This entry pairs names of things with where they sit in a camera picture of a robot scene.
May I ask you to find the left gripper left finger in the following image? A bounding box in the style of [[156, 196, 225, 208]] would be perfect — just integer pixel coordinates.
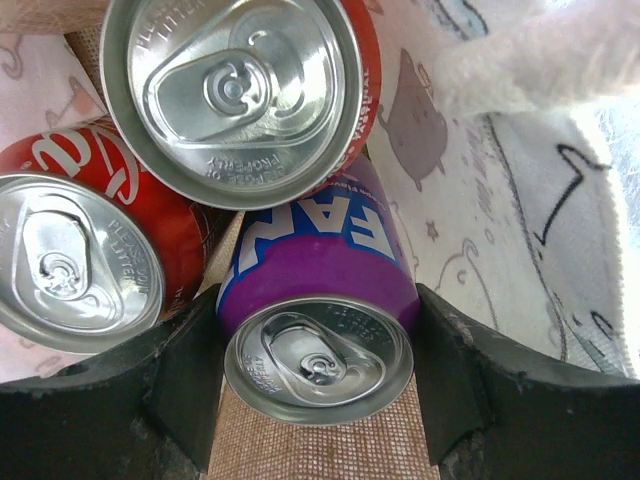
[[1, 286, 224, 479]]

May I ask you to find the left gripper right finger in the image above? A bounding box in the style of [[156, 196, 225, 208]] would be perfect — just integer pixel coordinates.
[[414, 285, 639, 479]]

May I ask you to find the red cola can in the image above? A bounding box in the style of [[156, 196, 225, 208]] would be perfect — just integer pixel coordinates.
[[1, 126, 233, 354], [100, 0, 382, 210]]

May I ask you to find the purple soda can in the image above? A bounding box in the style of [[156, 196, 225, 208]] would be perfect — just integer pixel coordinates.
[[216, 156, 420, 426]]

